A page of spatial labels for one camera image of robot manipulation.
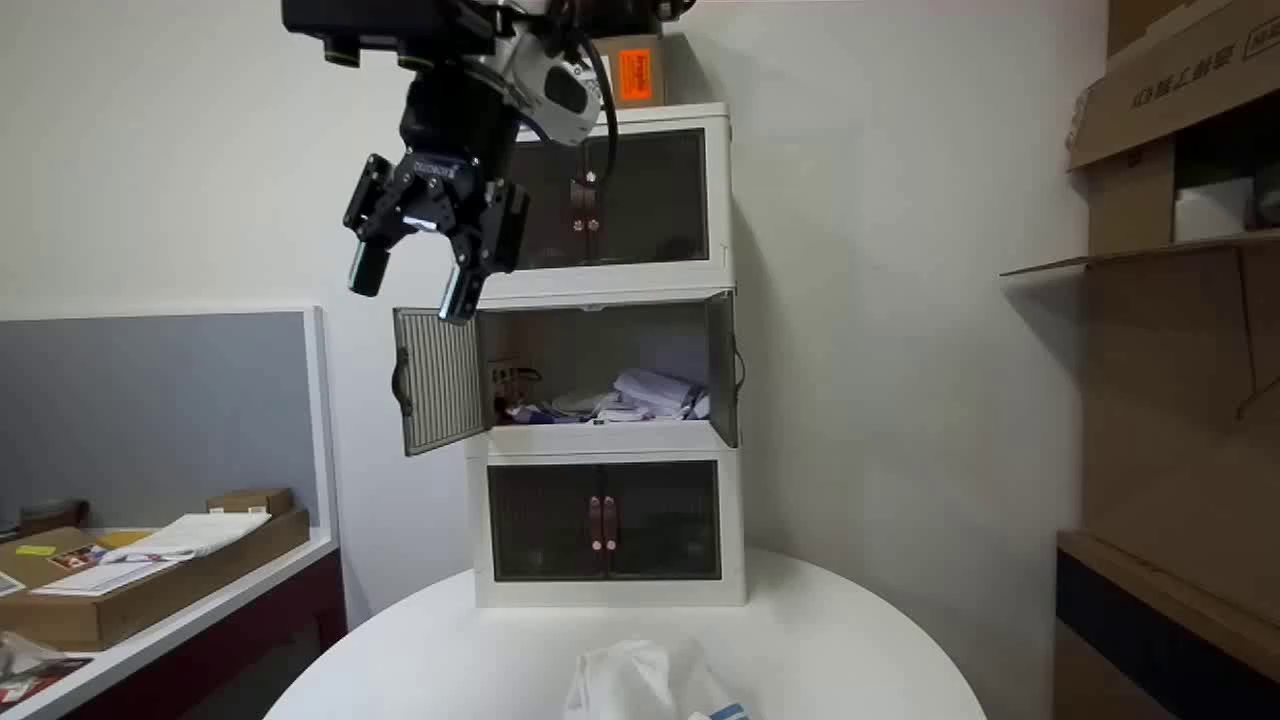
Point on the cardboard box with orange sticker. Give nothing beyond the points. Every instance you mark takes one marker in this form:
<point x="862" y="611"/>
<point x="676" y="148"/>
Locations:
<point x="652" y="75"/>

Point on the white item on shelf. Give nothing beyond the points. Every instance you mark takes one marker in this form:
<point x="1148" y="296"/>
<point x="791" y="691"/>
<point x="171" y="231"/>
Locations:
<point x="1213" y="211"/>

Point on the grey partition panel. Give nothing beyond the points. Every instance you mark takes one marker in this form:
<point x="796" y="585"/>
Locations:
<point x="147" y="412"/>

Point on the white side desk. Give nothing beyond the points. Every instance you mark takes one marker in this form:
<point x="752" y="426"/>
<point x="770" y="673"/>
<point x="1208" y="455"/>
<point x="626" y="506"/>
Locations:
<point x="202" y="625"/>

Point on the white crumpled cloth in cabinet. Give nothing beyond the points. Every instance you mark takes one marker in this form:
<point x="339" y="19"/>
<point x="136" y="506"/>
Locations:
<point x="657" y="399"/>

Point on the tinted cabinet door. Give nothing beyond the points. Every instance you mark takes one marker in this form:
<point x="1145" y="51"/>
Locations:
<point x="722" y="374"/>
<point x="438" y="383"/>

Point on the flat open cardboard box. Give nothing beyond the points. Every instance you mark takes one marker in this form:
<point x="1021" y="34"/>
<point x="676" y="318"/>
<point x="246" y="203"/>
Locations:
<point x="123" y="592"/>

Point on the white plastic bag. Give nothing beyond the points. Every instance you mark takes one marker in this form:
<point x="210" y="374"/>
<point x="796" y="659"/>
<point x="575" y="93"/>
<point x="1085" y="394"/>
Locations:
<point x="643" y="681"/>

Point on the small brown cardboard box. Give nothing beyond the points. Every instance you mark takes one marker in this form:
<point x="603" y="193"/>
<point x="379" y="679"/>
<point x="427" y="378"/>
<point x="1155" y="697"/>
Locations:
<point x="249" y="498"/>

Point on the dark small item in cabinet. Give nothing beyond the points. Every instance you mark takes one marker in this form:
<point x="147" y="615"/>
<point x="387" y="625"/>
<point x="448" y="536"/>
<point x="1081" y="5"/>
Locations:
<point x="517" y="394"/>

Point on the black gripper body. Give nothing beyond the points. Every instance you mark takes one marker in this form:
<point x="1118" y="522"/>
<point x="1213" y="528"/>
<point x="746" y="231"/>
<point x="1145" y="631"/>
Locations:
<point x="445" y="193"/>

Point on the black device on box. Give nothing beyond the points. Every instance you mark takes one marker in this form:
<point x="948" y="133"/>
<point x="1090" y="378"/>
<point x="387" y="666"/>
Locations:
<point x="647" y="15"/>

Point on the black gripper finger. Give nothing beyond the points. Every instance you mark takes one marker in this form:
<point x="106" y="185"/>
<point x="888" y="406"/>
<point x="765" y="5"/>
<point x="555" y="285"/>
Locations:
<point x="463" y="291"/>
<point x="371" y="266"/>

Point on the large printed cardboard box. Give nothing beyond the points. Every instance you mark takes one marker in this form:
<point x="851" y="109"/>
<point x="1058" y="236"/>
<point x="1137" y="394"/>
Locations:
<point x="1173" y="75"/>

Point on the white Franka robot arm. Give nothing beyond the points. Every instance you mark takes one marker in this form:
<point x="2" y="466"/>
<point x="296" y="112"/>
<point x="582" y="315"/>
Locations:
<point x="535" y="75"/>

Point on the wooden shelf unit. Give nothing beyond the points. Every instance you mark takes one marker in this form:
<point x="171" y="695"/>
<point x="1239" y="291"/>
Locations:
<point x="1173" y="443"/>

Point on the white stacked three-tier cabinet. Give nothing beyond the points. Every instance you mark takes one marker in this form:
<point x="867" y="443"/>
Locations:
<point x="604" y="445"/>

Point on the dark object on desk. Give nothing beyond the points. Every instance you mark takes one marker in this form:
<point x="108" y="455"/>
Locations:
<point x="50" y="512"/>

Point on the white paper sheets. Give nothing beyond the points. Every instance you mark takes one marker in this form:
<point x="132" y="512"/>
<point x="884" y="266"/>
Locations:
<point x="153" y="550"/>

